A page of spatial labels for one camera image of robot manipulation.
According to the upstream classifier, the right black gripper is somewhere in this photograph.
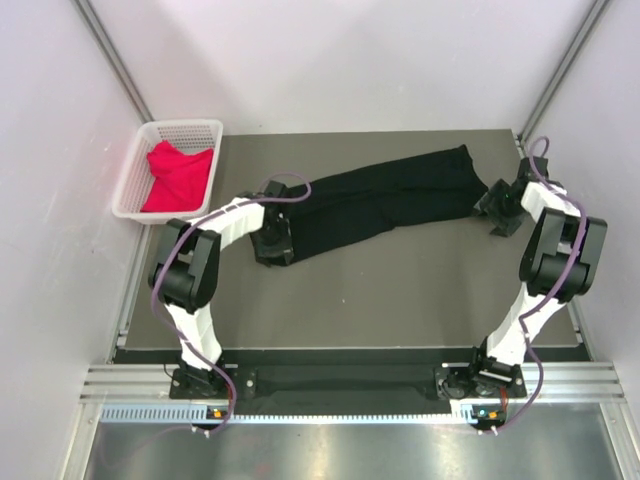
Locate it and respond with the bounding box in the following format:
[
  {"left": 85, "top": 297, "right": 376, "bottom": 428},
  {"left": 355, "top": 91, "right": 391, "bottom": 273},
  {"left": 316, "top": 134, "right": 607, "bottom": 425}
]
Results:
[{"left": 471, "top": 179, "right": 527, "bottom": 237}]

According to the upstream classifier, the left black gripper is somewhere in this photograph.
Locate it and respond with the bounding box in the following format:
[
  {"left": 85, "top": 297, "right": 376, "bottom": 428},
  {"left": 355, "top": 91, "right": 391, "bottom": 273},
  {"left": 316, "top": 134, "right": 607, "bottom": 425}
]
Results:
[{"left": 251, "top": 219, "right": 292, "bottom": 267}]

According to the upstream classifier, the black t-shirt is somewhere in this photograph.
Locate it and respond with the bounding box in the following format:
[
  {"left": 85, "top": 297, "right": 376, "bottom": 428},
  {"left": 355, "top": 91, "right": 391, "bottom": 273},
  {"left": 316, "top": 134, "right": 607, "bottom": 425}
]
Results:
[{"left": 288, "top": 145, "right": 488, "bottom": 263}]

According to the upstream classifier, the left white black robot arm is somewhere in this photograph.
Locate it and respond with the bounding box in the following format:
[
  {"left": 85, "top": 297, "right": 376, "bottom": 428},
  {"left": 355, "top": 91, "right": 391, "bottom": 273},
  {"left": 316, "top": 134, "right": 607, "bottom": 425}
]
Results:
[{"left": 149, "top": 180, "right": 297, "bottom": 400}]

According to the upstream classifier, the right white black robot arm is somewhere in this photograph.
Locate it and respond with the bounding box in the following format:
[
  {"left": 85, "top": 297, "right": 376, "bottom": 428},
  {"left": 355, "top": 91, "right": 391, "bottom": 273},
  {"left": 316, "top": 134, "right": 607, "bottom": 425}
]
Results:
[{"left": 466, "top": 157, "right": 608, "bottom": 396}]

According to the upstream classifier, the crumpled red t-shirt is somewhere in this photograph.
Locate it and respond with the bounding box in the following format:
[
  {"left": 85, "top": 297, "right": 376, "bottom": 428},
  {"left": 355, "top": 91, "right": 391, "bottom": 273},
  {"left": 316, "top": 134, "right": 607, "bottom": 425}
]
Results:
[{"left": 141, "top": 141, "right": 214, "bottom": 213}]

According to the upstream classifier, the white perforated plastic basket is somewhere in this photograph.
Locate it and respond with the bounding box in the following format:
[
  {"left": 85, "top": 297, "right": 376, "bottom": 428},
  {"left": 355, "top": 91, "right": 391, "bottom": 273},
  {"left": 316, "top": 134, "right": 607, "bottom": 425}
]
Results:
[{"left": 112, "top": 119, "right": 223, "bottom": 224}]

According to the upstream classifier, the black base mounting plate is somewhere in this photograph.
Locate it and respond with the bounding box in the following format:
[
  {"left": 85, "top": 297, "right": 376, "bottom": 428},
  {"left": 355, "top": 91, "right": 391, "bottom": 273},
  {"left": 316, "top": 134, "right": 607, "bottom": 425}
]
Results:
[{"left": 193, "top": 348, "right": 526, "bottom": 414}]

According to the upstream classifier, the grey slotted cable duct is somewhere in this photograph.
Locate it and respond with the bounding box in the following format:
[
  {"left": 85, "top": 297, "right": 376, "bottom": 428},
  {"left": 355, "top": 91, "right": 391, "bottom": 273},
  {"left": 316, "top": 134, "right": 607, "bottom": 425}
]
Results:
[{"left": 100, "top": 404, "right": 478, "bottom": 425}]

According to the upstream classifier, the aluminium frame rail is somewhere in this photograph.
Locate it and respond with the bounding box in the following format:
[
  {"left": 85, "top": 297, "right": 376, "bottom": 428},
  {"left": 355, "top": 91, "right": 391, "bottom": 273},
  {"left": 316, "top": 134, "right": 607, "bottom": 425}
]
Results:
[{"left": 80, "top": 362, "right": 625, "bottom": 403}]

